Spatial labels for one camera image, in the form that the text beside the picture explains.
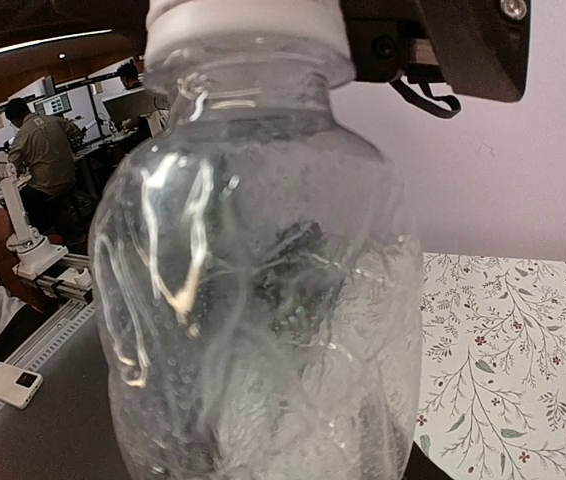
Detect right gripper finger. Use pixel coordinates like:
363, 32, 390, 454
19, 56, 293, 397
405, 434, 454, 480

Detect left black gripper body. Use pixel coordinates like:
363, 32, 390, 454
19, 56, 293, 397
340, 0, 532, 103

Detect clear plastic bottle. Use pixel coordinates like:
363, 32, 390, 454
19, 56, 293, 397
87, 42, 424, 480

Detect floral patterned table mat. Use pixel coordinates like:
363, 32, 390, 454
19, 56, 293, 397
415, 253, 566, 479

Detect white power bank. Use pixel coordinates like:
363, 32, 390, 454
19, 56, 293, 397
0, 362, 43, 410

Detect person in olive shirt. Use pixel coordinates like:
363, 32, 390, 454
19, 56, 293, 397
5, 98, 84, 233

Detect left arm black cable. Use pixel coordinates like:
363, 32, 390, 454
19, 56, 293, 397
387, 77, 463, 120

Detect aluminium front rail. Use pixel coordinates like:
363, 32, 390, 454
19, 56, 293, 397
0, 254, 93, 412

